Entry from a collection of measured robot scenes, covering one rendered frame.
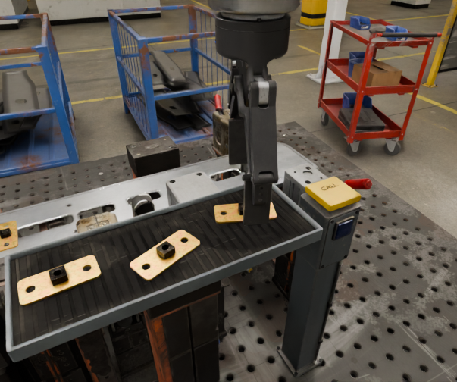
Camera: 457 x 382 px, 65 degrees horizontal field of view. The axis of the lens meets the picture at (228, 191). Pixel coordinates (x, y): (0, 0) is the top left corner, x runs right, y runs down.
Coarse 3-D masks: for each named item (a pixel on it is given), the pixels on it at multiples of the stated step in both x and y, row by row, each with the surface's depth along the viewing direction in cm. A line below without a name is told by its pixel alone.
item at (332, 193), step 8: (312, 184) 56; (320, 184) 56; (328, 184) 56; (336, 184) 56; (344, 184) 56; (312, 192) 55; (320, 192) 54; (328, 192) 54; (336, 192) 54; (344, 192) 54; (352, 192) 54; (320, 200) 53; (328, 200) 53; (336, 200) 53; (344, 200) 53; (352, 200) 53; (328, 208) 52; (336, 208) 53
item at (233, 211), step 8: (216, 208) 51; (224, 208) 51; (232, 208) 51; (240, 208) 49; (272, 208) 51; (216, 216) 49; (224, 216) 49; (232, 216) 49; (240, 216) 49; (272, 216) 49
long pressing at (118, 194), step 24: (192, 168) 90; (216, 168) 90; (96, 192) 82; (120, 192) 82; (144, 192) 82; (0, 216) 75; (24, 216) 75; (48, 216) 75; (72, 216) 75; (120, 216) 75; (24, 240) 69; (48, 240) 69
